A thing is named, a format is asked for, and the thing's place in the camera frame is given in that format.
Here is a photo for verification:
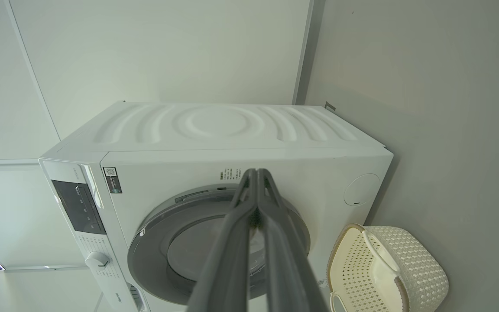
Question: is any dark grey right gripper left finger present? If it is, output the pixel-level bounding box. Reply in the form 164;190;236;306
188;169;258;312

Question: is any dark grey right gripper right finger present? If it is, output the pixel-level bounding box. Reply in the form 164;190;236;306
257;169;329;312

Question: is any round grey washer door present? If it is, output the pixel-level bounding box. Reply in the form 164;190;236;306
127;184;311;305

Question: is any cream perforated laundry basket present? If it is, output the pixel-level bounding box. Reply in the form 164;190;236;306
327;224;449;312

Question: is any white front-load washing machine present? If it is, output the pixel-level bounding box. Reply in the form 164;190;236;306
38;101;394;312

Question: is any black washing machine display panel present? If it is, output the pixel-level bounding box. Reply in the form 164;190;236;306
52;180;106;235

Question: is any round white filter cover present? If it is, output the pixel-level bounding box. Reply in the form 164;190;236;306
344;173;381;206

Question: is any dark QR code sticker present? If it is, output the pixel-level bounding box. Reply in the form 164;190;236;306
103;167;123;194

